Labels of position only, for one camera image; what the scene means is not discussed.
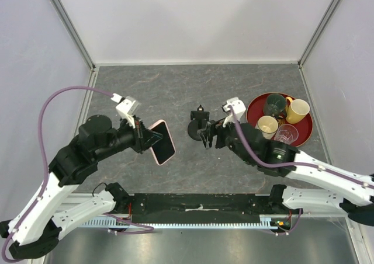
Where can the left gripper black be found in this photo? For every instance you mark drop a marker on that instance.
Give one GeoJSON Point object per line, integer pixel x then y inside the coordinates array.
{"type": "Point", "coordinates": [142, 134]}

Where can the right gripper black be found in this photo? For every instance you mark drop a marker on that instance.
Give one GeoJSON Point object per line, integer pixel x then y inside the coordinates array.
{"type": "Point", "coordinates": [213, 128]}

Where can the black phone stand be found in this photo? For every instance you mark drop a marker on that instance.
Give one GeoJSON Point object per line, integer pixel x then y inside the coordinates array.
{"type": "Point", "coordinates": [199, 119]}

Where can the phone with pink case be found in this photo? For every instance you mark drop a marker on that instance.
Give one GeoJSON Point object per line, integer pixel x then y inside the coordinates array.
{"type": "Point", "coordinates": [163, 150]}

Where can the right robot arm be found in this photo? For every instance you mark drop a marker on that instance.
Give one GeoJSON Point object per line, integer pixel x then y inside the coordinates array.
{"type": "Point", "coordinates": [344, 190]}

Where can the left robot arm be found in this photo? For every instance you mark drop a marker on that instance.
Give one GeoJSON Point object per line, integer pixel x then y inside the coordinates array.
{"type": "Point", "coordinates": [38, 229]}

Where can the round red tray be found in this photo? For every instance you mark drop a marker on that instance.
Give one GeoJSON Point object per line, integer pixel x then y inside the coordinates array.
{"type": "Point", "coordinates": [254, 112]}

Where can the cream white cup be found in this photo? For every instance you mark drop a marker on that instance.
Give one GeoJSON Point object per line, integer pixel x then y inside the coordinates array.
{"type": "Point", "coordinates": [268, 126]}

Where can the dark green mug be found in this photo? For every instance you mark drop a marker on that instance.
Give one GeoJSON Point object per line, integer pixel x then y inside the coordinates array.
{"type": "Point", "coordinates": [275, 106]}

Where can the clear drinking glass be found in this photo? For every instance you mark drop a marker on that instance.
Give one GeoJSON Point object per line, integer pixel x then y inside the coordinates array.
{"type": "Point", "coordinates": [287, 134]}

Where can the yellow mug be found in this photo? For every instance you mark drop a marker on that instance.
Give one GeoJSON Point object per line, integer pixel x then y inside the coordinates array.
{"type": "Point", "coordinates": [296, 110]}

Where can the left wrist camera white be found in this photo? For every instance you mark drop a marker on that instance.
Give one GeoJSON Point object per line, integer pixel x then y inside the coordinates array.
{"type": "Point", "coordinates": [126, 107]}

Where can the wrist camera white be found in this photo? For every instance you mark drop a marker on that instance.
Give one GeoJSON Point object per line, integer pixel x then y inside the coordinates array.
{"type": "Point", "coordinates": [234, 108]}
{"type": "Point", "coordinates": [126, 107]}

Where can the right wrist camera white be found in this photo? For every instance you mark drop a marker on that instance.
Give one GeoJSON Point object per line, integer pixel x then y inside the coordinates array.
{"type": "Point", "coordinates": [234, 108]}

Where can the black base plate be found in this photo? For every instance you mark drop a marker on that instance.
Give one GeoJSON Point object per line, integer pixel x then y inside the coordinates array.
{"type": "Point", "coordinates": [201, 208]}

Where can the white cable duct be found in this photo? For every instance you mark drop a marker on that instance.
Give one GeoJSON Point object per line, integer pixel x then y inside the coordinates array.
{"type": "Point", "coordinates": [264, 223]}

